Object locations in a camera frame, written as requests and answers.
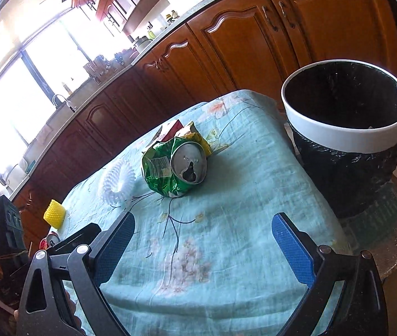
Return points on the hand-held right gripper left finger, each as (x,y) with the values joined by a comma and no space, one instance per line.
(114,248)

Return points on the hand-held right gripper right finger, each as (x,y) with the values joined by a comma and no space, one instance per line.
(293,248)

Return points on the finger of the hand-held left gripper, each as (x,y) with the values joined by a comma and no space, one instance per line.
(75,238)

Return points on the crushed green can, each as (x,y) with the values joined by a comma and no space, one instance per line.
(170,168)

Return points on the white-rimmed trash bin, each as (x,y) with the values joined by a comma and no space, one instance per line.
(342,129)

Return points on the person's left hand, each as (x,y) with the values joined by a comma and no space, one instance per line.
(72,308)

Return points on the red drink can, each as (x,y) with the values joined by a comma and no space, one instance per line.
(49,241)

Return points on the yellow foam fruit net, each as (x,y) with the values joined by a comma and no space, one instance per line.
(54,212)

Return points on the teal floral tablecloth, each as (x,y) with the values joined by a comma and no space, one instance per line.
(219,252)

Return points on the small maroon drink carton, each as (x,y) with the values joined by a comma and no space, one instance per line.
(170,129)

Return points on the sink faucet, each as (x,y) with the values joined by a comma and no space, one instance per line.
(61,101)

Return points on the yellow-green snack bag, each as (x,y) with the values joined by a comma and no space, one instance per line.
(200,139)

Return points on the kitchen window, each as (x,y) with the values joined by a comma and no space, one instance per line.
(26,87)

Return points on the knife block with utensils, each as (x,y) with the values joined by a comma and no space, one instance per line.
(96,65)

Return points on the white rice cooker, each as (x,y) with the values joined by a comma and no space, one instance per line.
(142,43)

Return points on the wooden lower cabinets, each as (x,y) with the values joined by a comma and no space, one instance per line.
(240,42)

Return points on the grey kitchen countertop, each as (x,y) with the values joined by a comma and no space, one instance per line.
(170,33)

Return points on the row of condiment bottles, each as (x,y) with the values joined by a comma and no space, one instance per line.
(172,15)

